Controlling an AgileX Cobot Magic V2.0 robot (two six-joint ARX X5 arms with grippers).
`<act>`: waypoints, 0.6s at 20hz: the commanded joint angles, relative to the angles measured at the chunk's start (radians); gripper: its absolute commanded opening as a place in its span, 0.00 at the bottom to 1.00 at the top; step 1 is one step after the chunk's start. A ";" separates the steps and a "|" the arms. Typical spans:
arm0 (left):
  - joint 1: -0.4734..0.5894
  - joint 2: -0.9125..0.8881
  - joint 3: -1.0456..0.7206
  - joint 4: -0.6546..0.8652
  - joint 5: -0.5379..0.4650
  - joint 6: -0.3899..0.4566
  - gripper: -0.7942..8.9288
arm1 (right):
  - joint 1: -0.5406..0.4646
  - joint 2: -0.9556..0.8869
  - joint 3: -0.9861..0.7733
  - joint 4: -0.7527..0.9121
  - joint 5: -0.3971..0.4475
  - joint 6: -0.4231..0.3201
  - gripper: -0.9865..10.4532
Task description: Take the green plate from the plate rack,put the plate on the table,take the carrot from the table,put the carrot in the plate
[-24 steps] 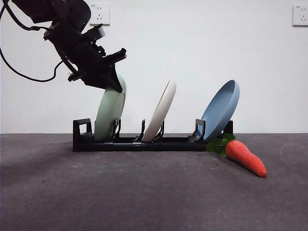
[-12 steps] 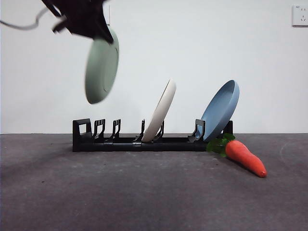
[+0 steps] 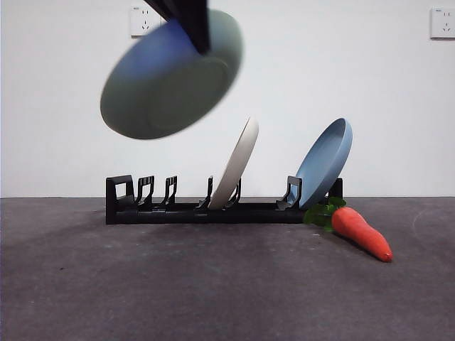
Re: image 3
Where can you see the pale green plate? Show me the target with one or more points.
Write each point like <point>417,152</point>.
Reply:
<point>160,99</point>

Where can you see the black plate rack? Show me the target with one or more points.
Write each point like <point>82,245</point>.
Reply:
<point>249,216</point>

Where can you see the beige plate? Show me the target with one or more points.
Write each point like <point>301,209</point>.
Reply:
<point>237,160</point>

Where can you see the blue plate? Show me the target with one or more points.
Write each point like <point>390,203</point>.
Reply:
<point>323,170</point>

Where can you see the white wall socket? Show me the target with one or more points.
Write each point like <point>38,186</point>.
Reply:
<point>442,23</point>
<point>139,23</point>

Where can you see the orange carrot with green leaves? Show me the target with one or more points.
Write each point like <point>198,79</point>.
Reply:
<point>358,231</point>

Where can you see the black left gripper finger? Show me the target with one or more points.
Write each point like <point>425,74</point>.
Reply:
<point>195,25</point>
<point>160,8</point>

